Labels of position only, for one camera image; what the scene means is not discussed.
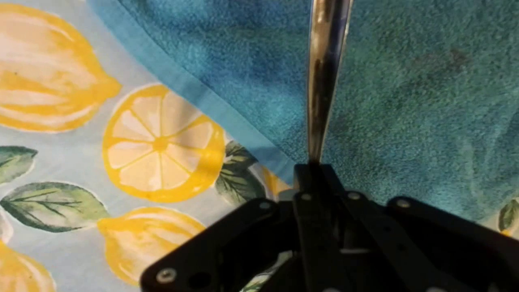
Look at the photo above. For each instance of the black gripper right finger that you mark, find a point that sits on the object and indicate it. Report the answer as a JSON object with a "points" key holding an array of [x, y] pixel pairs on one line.
{"points": [[407, 265]]}

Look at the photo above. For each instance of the silver spoon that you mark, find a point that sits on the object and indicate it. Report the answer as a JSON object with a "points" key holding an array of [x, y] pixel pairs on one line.
{"points": [[327, 33]]}

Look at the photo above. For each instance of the blue towel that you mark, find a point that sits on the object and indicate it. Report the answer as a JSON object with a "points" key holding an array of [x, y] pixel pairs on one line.
{"points": [[426, 98]]}

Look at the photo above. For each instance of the lemon print tablecloth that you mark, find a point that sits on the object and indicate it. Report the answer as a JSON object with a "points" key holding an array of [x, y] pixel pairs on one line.
{"points": [[112, 182]]}

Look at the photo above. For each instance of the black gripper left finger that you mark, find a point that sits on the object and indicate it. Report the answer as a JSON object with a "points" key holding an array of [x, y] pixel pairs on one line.
{"points": [[318, 247]]}

